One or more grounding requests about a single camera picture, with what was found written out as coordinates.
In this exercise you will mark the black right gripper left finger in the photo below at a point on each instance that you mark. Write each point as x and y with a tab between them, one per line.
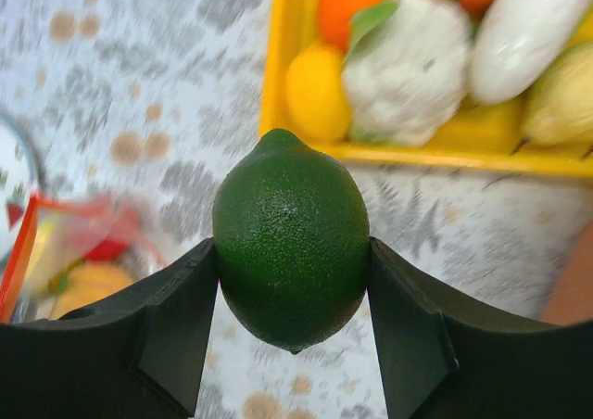
139	353

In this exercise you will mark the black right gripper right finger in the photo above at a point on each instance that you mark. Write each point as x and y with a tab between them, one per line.
444	354

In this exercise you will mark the fake red strawberry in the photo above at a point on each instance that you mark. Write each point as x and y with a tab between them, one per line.
108	249

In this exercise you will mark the clear zip top bag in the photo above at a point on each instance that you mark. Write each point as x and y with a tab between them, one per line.
55	235

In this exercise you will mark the fake green lime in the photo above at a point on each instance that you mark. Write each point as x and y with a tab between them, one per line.
292	234

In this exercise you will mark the fake white radish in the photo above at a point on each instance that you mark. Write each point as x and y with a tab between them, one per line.
516	42

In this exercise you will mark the fake orange peach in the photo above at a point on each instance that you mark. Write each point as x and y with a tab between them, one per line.
88	283

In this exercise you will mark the fake bumpy yellow lemon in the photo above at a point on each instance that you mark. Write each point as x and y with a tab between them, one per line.
558	109

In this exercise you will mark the fake yellow lemon front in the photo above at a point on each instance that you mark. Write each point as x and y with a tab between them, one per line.
314	95

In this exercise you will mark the fake white cauliflower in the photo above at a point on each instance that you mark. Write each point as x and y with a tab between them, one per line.
406	68

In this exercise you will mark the orange plastic tub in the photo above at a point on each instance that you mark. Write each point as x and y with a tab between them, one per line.
571	299

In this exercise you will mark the white fruit pattern plate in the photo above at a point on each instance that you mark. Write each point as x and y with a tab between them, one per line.
19	178

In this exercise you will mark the yellow plastic tray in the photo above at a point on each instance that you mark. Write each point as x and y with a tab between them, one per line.
483	138

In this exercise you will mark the floral table cloth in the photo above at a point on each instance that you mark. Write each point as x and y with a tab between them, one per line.
163	97

